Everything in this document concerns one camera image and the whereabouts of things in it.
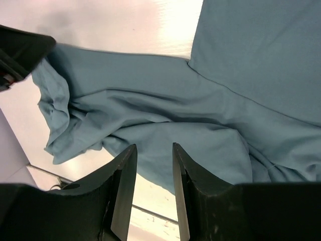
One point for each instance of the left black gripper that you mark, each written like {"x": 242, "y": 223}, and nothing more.
{"x": 21, "y": 52}

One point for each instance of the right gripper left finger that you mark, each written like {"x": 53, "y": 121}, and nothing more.
{"x": 95, "y": 207}

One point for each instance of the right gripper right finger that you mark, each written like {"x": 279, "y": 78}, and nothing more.
{"x": 209, "y": 208}

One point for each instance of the grey-blue t shirt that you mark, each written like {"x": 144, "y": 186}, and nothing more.
{"x": 246, "y": 106}

